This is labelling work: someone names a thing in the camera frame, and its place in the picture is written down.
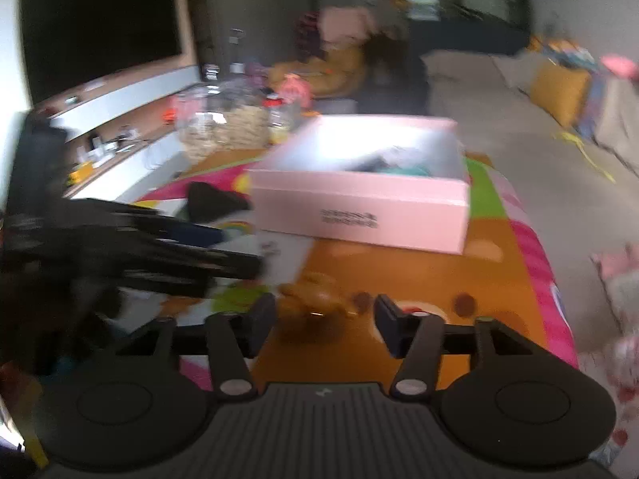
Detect teal plastic tool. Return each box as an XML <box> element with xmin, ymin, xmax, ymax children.
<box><xmin>380</xmin><ymin>162</ymin><xmax>435</xmax><ymax>178</ymax></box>

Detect black pouch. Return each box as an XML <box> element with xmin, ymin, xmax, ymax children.
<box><xmin>187</xmin><ymin>182</ymin><xmax>253</xmax><ymax>223</ymax></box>

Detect iridescent board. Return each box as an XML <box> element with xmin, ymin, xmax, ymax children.
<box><xmin>579</xmin><ymin>72</ymin><xmax>607</xmax><ymax>143</ymax></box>

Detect small bottle with red cap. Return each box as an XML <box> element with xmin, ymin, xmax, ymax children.
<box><xmin>267</xmin><ymin>95</ymin><xmax>300</xmax><ymax>143</ymax></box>

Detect dark blue cabinet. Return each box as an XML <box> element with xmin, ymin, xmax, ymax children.
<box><xmin>409</xmin><ymin>20</ymin><xmax>532</xmax><ymax>55</ymax></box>

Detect large plush teddy bear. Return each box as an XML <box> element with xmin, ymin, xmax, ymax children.
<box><xmin>270</xmin><ymin>40</ymin><xmax>370</xmax><ymax>101</ymax></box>

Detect black dotted cloth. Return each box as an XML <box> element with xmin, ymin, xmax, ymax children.
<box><xmin>294</xmin><ymin>10</ymin><xmax>323</xmax><ymax>55</ymax></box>

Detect printed cartoon mat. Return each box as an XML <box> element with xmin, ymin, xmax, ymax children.
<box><xmin>65</xmin><ymin>150</ymin><xmax>580</xmax><ymax>400</ymax></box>

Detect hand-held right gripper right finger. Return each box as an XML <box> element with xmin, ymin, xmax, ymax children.
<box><xmin>374</xmin><ymin>293</ymin><xmax>531</xmax><ymax>397</ymax></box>

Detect black roller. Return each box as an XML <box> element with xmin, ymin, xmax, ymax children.
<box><xmin>349</xmin><ymin>152</ymin><xmax>397</xmax><ymax>173</ymax></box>

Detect black television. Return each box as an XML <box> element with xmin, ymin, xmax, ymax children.
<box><xmin>20</xmin><ymin>0</ymin><xmax>183</xmax><ymax>105</ymax></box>

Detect pink cardboard box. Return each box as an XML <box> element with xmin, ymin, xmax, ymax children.
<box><xmin>247</xmin><ymin>115</ymin><xmax>471</xmax><ymax>255</ymax></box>

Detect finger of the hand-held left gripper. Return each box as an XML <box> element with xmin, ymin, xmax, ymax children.
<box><xmin>117</xmin><ymin>245</ymin><xmax>266</xmax><ymax>299</ymax></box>
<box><xmin>85</xmin><ymin>200</ymin><xmax>225</xmax><ymax>249</ymax></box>

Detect white television cabinet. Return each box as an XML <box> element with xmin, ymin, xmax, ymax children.
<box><xmin>30</xmin><ymin>65</ymin><xmax>203</xmax><ymax>198</ymax></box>

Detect yellow cushion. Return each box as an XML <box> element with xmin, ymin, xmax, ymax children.
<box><xmin>529</xmin><ymin>62</ymin><xmax>592</xmax><ymax>128</ymax></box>

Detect pink plush toy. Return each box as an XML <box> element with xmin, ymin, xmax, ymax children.
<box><xmin>599</xmin><ymin>55</ymin><xmax>639</xmax><ymax>79</ymax></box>

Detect floral cloth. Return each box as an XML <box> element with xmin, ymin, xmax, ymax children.
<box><xmin>591</xmin><ymin>244</ymin><xmax>639</xmax><ymax>460</ymax></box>

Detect pink cloth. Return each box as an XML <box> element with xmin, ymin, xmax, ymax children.
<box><xmin>319</xmin><ymin>5</ymin><xmax>375</xmax><ymax>43</ymax></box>

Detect pink toy figure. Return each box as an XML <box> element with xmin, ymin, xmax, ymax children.
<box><xmin>280</xmin><ymin>75</ymin><xmax>311</xmax><ymax>101</ymax></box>

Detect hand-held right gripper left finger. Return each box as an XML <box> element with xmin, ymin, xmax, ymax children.
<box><xmin>115</xmin><ymin>292</ymin><xmax>278</xmax><ymax>400</ymax></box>

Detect yellow ribbon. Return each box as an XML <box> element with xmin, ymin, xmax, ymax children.
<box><xmin>554</xmin><ymin>130</ymin><xmax>616</xmax><ymax>181</ymax></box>

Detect glass jar of nuts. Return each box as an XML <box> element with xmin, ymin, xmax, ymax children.
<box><xmin>175</xmin><ymin>80</ymin><xmax>273</xmax><ymax>160</ymax></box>

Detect grey sofa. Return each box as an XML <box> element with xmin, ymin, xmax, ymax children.
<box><xmin>424</xmin><ymin>50</ymin><xmax>639</xmax><ymax>240</ymax></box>

